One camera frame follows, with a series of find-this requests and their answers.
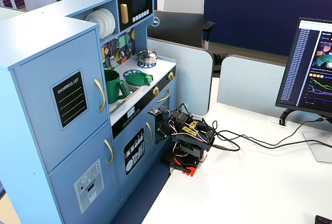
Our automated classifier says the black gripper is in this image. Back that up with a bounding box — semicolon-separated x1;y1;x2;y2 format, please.
155;109;173;146

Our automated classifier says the steel pot lid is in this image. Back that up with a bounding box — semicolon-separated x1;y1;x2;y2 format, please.
137;49;158;58

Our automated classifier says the red and black table clamp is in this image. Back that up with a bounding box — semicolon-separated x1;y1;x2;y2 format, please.
160;154;208;178

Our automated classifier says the grey toy sink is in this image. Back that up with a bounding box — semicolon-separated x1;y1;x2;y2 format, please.
108;85;141;115

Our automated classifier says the light blue desk divider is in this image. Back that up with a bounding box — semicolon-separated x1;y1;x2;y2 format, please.
216;53;288;111
147;38;215;116

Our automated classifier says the green plastic pitcher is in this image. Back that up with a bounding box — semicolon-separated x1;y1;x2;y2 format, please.
103;68;131;105

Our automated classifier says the stainless steel toy pot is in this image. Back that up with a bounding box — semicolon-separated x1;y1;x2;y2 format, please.
136;49;159;65

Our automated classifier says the white perforated hanging utensil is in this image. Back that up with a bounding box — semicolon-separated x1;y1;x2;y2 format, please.
108;41;117;68

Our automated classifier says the black Dell monitor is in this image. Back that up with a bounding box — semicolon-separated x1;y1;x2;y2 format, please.
147;10;205;49

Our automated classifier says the white toy plate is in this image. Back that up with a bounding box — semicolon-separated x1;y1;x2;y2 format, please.
97;9;108;38
85;11;102;39
104;8;113;36

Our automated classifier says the blue toy kitchen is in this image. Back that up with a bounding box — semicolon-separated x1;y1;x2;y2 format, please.
0;0;177;224

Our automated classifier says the white office chair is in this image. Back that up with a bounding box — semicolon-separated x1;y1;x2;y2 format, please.
162;0;216;50

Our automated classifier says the silver monitor stand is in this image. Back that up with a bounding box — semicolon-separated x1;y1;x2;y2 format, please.
279;108;332;164

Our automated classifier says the black computer monitor lit screen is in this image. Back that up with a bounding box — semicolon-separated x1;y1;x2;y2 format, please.
275;17;332;119

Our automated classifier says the black device corner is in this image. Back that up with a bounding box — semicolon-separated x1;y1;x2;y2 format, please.
314;215;332;224

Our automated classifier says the gold dishwasher door handle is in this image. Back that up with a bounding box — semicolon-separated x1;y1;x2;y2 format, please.
145;121;154;144

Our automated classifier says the gold oven door handle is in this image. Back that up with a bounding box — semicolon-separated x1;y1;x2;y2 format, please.
156;88;171;104

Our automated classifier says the gold freezer door handle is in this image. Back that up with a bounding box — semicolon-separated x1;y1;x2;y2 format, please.
104;138;115;165

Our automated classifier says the gold fridge door handle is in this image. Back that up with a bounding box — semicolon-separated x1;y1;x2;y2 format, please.
93;78;107;114

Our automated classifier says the black cable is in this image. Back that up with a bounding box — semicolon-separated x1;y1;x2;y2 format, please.
213;130;332;152
241;116;326;147

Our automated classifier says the desk cable grommet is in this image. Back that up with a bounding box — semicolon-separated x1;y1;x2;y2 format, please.
268;116;292;129

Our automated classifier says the gold microwave handle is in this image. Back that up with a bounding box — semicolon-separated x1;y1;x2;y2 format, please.
120;3;130;25

